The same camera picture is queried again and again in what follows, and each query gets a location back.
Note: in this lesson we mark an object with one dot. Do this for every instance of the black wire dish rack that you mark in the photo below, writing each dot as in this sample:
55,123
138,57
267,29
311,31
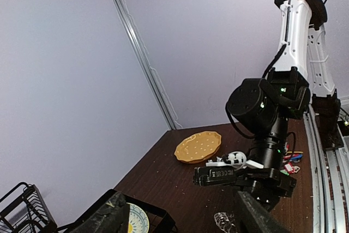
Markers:
159,219

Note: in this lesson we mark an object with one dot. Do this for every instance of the black keyring disc with rings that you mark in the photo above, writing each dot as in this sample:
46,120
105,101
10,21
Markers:
225,222

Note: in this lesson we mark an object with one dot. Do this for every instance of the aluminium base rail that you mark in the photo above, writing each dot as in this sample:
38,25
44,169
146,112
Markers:
329,173

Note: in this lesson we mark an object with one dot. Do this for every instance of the yellow key tag in pile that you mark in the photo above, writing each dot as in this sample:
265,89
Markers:
295,152

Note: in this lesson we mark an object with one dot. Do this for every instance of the yellow dotted plate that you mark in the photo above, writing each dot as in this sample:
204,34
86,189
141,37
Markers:
198,147

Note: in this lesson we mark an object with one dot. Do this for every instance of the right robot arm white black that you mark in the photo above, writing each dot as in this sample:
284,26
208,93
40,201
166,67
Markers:
295,80

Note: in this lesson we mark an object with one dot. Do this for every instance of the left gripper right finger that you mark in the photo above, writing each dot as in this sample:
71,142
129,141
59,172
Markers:
252,217

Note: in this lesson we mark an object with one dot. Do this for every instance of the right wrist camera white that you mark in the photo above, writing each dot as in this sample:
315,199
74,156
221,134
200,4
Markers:
225,170

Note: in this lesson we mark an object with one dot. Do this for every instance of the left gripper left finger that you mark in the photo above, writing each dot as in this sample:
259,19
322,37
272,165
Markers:
110,213

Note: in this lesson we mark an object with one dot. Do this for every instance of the green key tag in pile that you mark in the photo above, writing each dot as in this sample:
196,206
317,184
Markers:
284,172

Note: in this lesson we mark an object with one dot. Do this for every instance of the right aluminium frame post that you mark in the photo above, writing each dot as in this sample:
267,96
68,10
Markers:
151,74

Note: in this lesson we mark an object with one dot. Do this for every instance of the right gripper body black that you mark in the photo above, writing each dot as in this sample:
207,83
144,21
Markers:
267,186

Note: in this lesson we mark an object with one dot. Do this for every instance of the red key tag in pile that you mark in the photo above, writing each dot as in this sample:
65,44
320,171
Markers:
289,168

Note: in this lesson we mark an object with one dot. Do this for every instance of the blue yellow patterned plate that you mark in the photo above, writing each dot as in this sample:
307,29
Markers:
138,220

